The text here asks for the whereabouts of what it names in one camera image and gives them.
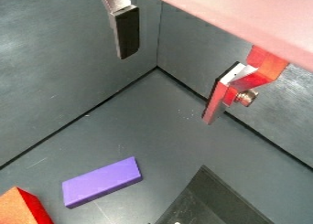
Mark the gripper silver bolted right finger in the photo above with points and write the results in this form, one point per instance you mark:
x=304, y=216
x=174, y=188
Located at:
x=234, y=85

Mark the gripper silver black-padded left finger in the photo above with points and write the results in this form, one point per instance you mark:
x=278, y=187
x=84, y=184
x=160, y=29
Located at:
x=123, y=17

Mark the purple rectangular block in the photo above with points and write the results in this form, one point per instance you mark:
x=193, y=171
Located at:
x=100, y=182

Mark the black fixture stand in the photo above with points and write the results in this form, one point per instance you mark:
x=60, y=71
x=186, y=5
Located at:
x=209, y=202

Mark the red shape-sorting board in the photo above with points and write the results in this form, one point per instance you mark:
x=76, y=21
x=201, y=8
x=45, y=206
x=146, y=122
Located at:
x=20, y=208

